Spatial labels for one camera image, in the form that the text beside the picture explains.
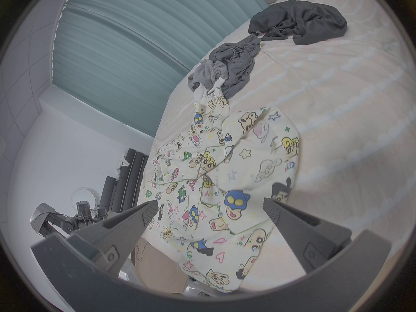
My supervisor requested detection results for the blue-green curtain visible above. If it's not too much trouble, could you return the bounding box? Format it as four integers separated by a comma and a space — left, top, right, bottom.
51, 3, 193, 139
63, 0, 294, 72

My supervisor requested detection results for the black garment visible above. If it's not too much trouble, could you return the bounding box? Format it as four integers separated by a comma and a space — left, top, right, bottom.
248, 0, 348, 46

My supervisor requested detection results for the white printed pyjama top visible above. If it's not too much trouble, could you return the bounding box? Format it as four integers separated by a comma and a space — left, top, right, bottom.
142, 85, 301, 293

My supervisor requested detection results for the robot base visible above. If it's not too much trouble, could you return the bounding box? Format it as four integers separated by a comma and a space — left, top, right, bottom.
119, 257, 238, 300

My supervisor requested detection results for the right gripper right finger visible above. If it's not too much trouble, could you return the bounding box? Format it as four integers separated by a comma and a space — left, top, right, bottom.
263, 197, 353, 274

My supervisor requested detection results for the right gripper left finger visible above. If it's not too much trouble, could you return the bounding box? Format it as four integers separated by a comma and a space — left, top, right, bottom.
67, 200, 160, 273

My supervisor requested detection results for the bed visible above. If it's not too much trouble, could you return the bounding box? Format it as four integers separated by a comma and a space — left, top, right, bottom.
135, 0, 413, 300

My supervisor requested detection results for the pile of clothes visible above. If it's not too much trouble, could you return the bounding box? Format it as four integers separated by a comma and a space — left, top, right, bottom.
187, 34, 262, 101

